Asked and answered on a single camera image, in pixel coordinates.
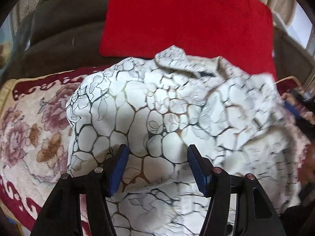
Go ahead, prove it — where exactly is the white black-patterned coat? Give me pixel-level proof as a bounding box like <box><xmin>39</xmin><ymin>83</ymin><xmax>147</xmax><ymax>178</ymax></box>
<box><xmin>66</xmin><ymin>46</ymin><xmax>308</xmax><ymax>235</ymax></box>

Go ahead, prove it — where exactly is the bright red blanket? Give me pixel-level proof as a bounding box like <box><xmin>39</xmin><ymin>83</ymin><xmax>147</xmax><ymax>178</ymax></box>
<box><xmin>99</xmin><ymin>0</ymin><xmax>276</xmax><ymax>75</ymax></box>

